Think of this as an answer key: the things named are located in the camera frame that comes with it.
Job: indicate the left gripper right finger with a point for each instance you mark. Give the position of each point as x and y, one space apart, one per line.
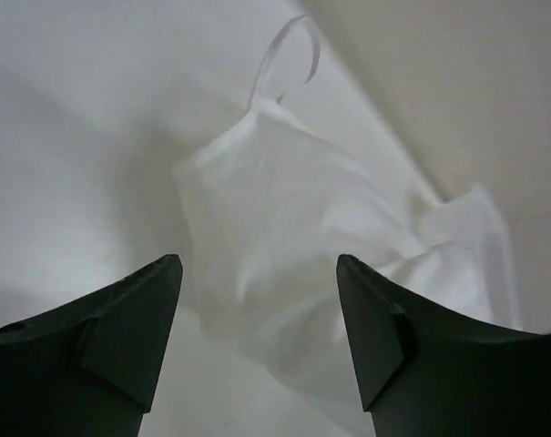
425 370

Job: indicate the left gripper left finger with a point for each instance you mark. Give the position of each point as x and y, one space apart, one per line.
90 367

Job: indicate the white tank top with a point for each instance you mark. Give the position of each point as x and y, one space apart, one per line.
271 208

